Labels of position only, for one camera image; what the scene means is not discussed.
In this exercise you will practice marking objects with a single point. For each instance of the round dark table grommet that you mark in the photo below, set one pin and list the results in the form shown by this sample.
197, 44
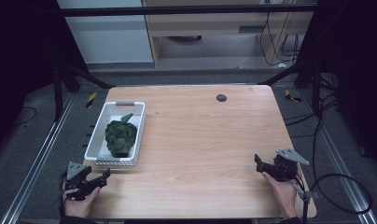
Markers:
221, 98

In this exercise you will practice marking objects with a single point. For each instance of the yellow black striped tape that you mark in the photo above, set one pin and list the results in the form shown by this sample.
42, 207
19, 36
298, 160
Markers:
290, 95
91, 100

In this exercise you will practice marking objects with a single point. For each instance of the white cabinet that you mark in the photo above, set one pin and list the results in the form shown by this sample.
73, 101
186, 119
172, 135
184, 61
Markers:
108, 40

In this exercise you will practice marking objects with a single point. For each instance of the white plastic basket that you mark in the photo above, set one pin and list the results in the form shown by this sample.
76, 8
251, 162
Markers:
98, 149

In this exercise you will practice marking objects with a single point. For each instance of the dark green cloth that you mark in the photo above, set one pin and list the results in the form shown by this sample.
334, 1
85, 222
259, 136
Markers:
121, 137

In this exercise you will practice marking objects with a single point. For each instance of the wooden desk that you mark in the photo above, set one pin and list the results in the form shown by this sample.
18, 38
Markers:
208, 25

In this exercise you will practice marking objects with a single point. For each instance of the black tripod stand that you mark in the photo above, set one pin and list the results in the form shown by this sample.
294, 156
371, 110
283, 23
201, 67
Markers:
315, 90
58, 93

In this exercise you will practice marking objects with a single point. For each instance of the black horizontal frame bar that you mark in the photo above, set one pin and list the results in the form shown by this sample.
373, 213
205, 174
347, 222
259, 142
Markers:
177, 11

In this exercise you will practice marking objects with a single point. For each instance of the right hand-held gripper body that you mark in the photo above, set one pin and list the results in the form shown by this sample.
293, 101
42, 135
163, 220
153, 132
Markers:
284, 166

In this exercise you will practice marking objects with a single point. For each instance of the dark curtain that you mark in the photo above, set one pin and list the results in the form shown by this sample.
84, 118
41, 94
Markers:
21, 56
357, 62

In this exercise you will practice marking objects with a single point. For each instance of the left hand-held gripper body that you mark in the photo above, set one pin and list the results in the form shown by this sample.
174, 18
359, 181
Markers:
76, 183

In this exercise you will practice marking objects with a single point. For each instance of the person's left hand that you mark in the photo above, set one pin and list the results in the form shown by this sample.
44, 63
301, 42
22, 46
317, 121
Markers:
80, 207

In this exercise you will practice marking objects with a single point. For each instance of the aluminium floor rail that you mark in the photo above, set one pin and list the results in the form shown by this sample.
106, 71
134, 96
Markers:
37, 161
348, 186

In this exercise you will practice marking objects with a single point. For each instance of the person's right hand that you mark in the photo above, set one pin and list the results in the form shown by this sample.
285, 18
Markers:
286, 194

